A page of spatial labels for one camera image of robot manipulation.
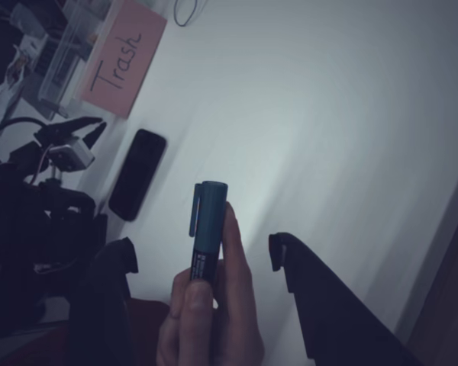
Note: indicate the green and black marker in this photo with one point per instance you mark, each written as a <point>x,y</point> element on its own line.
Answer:
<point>210,221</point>

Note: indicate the pink paper marked Trash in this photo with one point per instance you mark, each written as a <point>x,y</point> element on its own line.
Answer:
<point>122,57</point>

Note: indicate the clear plastic box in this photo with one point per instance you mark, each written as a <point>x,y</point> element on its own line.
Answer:
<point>65,68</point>

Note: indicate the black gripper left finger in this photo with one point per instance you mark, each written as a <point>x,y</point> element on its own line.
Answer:
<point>103,297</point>

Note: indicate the black smartphone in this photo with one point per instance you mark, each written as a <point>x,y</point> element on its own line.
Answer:
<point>137,175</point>

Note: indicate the thin black loop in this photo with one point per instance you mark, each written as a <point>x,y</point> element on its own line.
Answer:
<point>183,25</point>

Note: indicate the white crumpled paper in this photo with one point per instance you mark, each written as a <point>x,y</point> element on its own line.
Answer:
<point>11,76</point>

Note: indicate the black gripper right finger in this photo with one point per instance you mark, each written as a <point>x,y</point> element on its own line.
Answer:
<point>336,324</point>

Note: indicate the person's right hand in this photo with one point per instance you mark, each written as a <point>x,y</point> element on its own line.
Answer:
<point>221,324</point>

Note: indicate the white camera on idle arm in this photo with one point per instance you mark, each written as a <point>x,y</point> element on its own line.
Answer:
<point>70,154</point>

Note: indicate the idle black robot arm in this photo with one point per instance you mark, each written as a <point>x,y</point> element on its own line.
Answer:
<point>23,213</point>

